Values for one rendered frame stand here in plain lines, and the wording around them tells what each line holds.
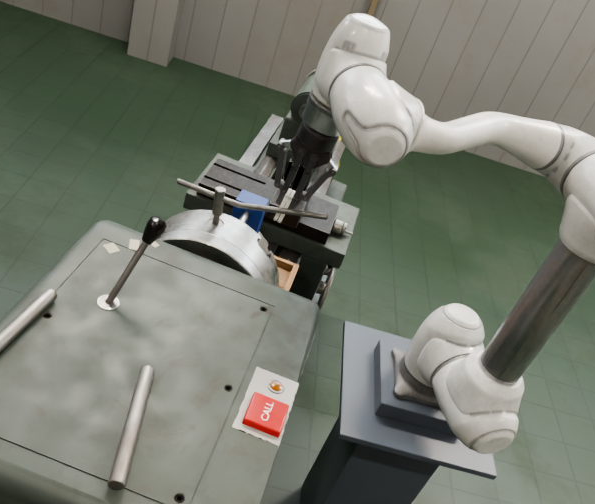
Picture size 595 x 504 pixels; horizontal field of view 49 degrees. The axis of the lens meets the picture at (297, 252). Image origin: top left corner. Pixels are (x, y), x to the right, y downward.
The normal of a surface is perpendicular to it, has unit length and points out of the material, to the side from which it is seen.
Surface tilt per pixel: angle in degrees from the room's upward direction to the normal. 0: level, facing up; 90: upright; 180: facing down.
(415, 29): 90
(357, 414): 0
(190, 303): 0
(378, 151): 93
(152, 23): 90
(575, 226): 96
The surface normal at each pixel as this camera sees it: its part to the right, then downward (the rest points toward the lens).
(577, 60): -0.09, 0.59
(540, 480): 0.29, -0.76
